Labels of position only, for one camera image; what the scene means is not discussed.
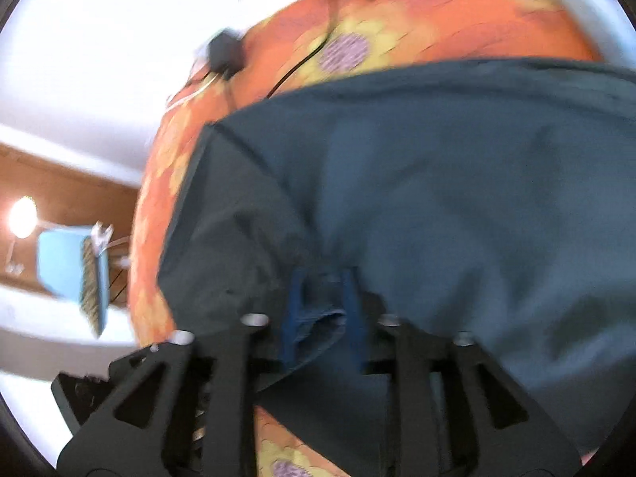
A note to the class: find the black power adapter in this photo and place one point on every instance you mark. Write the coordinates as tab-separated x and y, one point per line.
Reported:
224	52

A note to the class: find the dark grey pants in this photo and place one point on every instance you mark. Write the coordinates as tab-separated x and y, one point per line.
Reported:
422	184

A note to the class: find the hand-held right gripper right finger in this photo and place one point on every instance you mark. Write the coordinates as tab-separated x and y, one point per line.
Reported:
355	308

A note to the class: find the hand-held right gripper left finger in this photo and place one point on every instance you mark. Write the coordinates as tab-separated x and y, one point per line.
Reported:
295	318

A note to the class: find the white power strip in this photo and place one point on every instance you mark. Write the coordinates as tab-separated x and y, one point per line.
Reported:
201	59

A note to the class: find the white plug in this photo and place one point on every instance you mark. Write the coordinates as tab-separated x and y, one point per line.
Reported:
101	236

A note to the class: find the orange floral tablecloth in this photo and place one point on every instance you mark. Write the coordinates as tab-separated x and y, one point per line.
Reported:
422	25

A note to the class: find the light blue box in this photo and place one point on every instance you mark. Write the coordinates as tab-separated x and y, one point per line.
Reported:
59	263

